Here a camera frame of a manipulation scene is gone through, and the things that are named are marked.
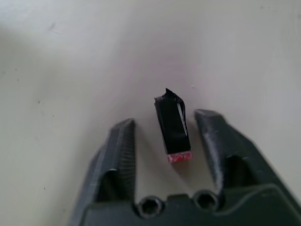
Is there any black tape piece red end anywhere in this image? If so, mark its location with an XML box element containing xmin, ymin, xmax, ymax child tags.
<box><xmin>154</xmin><ymin>88</ymin><xmax>192</xmax><ymax>163</ymax></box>

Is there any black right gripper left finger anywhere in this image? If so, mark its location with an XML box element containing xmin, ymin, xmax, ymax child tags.
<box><xmin>68</xmin><ymin>118</ymin><xmax>138</xmax><ymax>226</ymax></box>

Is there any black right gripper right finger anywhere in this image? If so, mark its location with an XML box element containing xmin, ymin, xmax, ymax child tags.
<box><xmin>194</xmin><ymin>109</ymin><xmax>301</xmax><ymax>212</ymax></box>

